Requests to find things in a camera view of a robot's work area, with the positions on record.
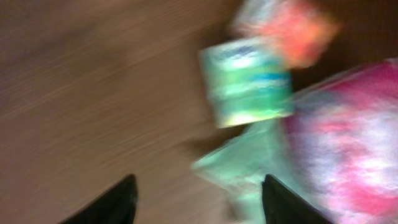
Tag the orange Kleenex tissue pack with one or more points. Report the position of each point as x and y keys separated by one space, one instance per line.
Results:
x=297 y=30

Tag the red purple pad package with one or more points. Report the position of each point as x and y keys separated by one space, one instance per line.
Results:
x=343 y=143

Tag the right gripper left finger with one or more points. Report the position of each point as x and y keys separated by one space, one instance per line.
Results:
x=118 y=205

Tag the teal wet wipes pack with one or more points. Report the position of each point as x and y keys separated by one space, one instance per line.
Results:
x=241 y=164

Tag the teal Kleenex tissue pack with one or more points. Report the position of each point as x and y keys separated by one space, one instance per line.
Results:
x=246 y=82

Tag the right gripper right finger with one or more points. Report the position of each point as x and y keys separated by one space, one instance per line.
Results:
x=283 y=206

